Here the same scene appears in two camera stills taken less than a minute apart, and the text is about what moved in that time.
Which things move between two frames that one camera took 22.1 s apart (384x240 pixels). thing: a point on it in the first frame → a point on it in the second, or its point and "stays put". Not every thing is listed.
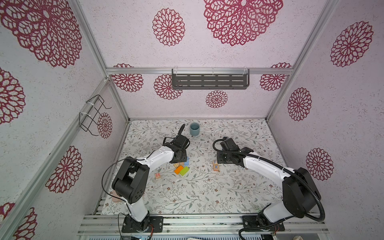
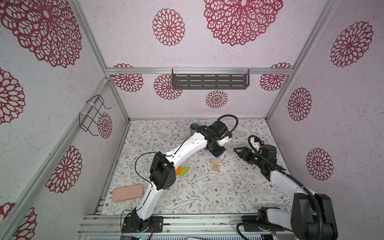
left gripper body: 182,158 → 216,150
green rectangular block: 183,171 stays put
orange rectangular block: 178,169 stays put
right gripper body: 222,158 → 253,159
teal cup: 194,129 stays put
